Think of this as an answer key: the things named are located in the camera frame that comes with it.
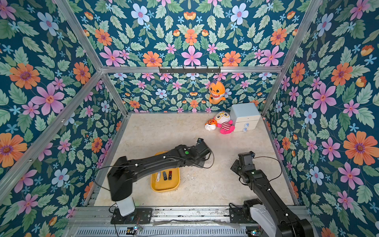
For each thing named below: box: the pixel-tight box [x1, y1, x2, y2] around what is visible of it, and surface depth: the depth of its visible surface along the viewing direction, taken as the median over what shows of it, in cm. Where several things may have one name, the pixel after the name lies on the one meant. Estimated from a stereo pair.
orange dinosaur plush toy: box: [208, 79, 227, 105], surface depth 99 cm
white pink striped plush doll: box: [214, 111, 236, 135], surface depth 108 cm
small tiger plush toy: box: [204, 118, 218, 131], surface depth 107 cm
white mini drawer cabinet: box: [229, 102, 261, 132], surface depth 103 cm
